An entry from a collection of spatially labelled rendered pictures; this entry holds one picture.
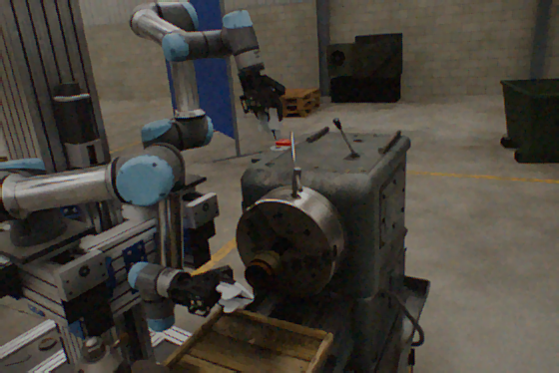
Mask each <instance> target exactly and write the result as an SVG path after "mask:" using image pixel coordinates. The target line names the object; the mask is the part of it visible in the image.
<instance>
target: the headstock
mask: <svg viewBox="0 0 559 373"><path fill-rule="evenodd" d="M316 132H317V131H315V132H312V133H310V134H300V135H298V136H297V137H296V138H294V139H295V140H296V141H298V143H297V144H296V145H295V154H296V162H297V166H298V167H300V168H301V174H300V183H301V186H302V187H308V188H310V189H312V190H314V191H316V192H319V193H320V194H322V195H323V196H324V197H326V199H327V200H328V201H330V202H331V203H332V204H333V205H334V207H335V208H336V210H338V212H339V213H340V215H341V217H342V218H343V222H344V224H345V227H346V230H347V235H348V249H347V253H346V256H345V258H344V260H343V263H342V264H341V266H340V267H339V269H338V270H337V271H336V272H335V273H334V276H333V278H332V279H331V280H330V281H329V282H328V284H327V285H326V287H325V288H324V289H327V290H332V291H335V292H340V293H344V294H348V295H356V296H360V297H368V296H371V295H373V294H375V293H376V289H377V287H378V286H379V272H380V270H381V269H382V267H383V265H384V263H385V262H386V259H387V257H388V255H389V253H390V252H391V250H392V248H393V247H394V244H395V242H396V240H397V238H398V236H399V235H400V233H401V232H402V230H403V227H404V215H405V175H406V152H407V150H409V149H410V147H411V140H410V138H409V137H407V136H401V135H399V136H398V137H397V138H396V139H395V141H394V142H393V143H392V144H391V145H390V146H389V147H388V148H387V149H386V151H385V152H384V153H383V154H380V153H379V152H378V149H379V148H380V147H381V146H382V145H383V143H384V142H385V141H386V140H387V139H388V138H389V137H390V136H391V135H392V134H372V133H348V132H344V134H345V136H346V138H347V139H348V141H349V143H350V144H351V146H352V149H353V150H354V151H355V152H356V153H357V154H359V155H360V157H358V158H352V157H351V156H350V155H351V150H350V148H349V147H348V145H347V144H346V142H345V140H344V139H343V136H342V134H341V132H325V134H323V135H321V136H320V137H318V138H317V139H316V140H313V141H311V142H310V143H308V142H307V140H306V139H307V138H308V137H309V136H311V135H313V134H314V133H316ZM270 153H279V154H276V155H272V156H269V157H265V158H263V159H262V160H260V161H258V162H256V163H254V164H253V165H252V166H249V167H247V169H246V170H245V173H244V174H243V175H242V177H241V188H242V196H243V201H242V210H243V212H244V211H245V210H246V209H247V208H248V207H250V206H251V205H252V204H254V202H255V201H258V200H259V199H261V198H262V197H263V196H264V195H265V194H267V193H268V192H271V191H272V190H273V189H275V188H277V187H281V186H288V185H291V181H292V174H293V167H292V158H291V149H290V148H288V149H286V150H285V151H280V150H271V151H270ZM361 166H363V170H358V169H357V168H358V167H361ZM350 169H352V170H351V171H350V172H349V173H344V172H343V171H344V170H350ZM333 172H336V174H334V173H333ZM349 266H350V267H349Z"/></svg>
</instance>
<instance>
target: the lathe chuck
mask: <svg viewBox="0 0 559 373"><path fill-rule="evenodd" d="M291 193H292V189H289V188H285V189H278V190H275V191H272V192H269V193H267V194H265V195H264V196H263V197H262V198H261V199H259V200H258V201H255V202H254V204H252V205H251V206H250V207H248V208H247V209H246V210H245V211H244V212H243V214H242V215H241V217H240V218H239V220H238V223H237V232H236V241H237V251H238V254H239V256H240V258H241V261H242V263H243V264H244V265H245V267H247V266H248V264H249V262H250V261H251V260H252V259H253V257H254V255H255V254H254V253H253V251H252V250H251V248H252V247H253V246H254V244H253V242H252V241H251V239H250V238H249V236H250V235H251V234H252V232H251V231H250V229H249V228H248V227H247V226H246V223H245V222H244V219H245V218H246V217H248V216H249V215H250V212H249V209H251V208H252V207H253V206H254V205H257V206H258V208H259V209H260V210H261V211H262V213H263V216H264V217H265V219H266V220H267V221H268V222H269V224H270V225H271V227H272V228H273V230H274V231H275V233H276V234H277V236H280V238H279V241H278V242H277V243H276V244H275V245H273V247H272V248H271V249H270V250H271V251H273V252H278V253H281V254H283V253H285V252H286V251H287V250H288V249H289V247H288V246H287V245H285V244H284V242H283V240H282V238H281V237H282V236H283V237H285V238H287V239H288V240H289V241H290V242H291V243H292V245H294V246H300V247H309V248H318V249H326V250H333V249H334V261H333V262H326V263H325V265H324V267H323V268H322V269H313V268H305V270H292V271H291V272H290V273H284V272H283V273H282V275H281V278H280V279H277V280H276V281H275V283H274V285H273V289H272V293H275V294H277V295H281V296H285V297H290V298H305V297H309V296H312V295H316V294H317V293H319V292H320V291H322V290H323V289H324V288H325V287H326V285H327V284H328V282H329V281H330V280H331V279H332V278H333V276H334V273H335V272H336V271H337V270H338V269H339V267H340V265H341V263H342V261H343V253H344V241H343V233H342V230H341V227H340V226H339V223H338V222H337V220H336V218H335V217H334V214H333V213H332V212H331V211H330V210H329V209H328V208H327V207H326V205H325V204H324V203H323V202H321V201H319V200H317V198H316V197H314V196H312V195H310V194H308V193H307V192H299V191H297V195H299V199H291V198H290V197H288V196H289V195H290V194H291ZM333 246H334V247H333Z"/></svg>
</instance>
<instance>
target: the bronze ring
mask: <svg viewBox="0 0 559 373"><path fill-rule="evenodd" d="M281 275H282V265H281V261H280V255H279V254H278V253H275V252H273V251H271V250H269V251H265V250H261V251H258V252H257V253H255V255H254V257H253V259H252V260H251V261H250V262H249V264H248V266H247V267H246V270H245V279H246V280H247V284H248V285H249V286H250V287H253V288H254V289H257V290H264V289H266V288H267V287H269V286H270V285H273V283H274V282H275V281H276V280H277V279H280V278H281Z"/></svg>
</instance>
